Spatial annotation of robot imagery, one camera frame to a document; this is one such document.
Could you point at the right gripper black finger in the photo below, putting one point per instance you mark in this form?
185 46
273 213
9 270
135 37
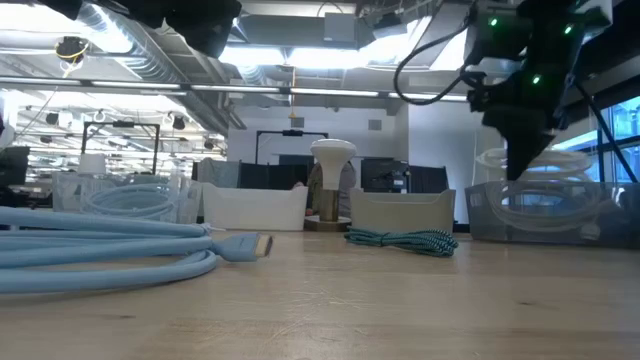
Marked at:
520 150

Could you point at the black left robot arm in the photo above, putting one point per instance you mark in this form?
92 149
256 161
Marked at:
200 25

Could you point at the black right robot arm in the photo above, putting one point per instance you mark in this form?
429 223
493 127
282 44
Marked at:
545 50

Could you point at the smoky clear plastic bin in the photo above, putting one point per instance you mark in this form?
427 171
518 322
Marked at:
620 225

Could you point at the grey plastic bin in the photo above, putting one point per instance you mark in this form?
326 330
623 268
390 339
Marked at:
400 210

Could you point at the black cabinet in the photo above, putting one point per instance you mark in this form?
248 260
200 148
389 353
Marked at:
385 175

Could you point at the person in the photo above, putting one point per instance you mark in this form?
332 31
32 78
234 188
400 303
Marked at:
345 185

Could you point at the white bulb on brass stand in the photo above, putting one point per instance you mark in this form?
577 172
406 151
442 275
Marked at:
332 155

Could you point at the long ceiling light strip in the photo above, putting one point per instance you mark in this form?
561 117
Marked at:
330 92

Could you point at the white plastic bin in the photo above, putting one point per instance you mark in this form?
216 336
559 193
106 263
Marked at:
255 210

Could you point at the black monitor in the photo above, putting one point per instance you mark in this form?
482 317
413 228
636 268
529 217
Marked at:
12 165

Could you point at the grey square wall vent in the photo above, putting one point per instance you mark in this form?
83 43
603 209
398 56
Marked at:
297 122
375 125

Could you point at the black frame with camera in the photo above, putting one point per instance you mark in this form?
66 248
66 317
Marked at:
292 133

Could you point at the black metal frame stand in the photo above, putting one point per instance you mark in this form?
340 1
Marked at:
120 124

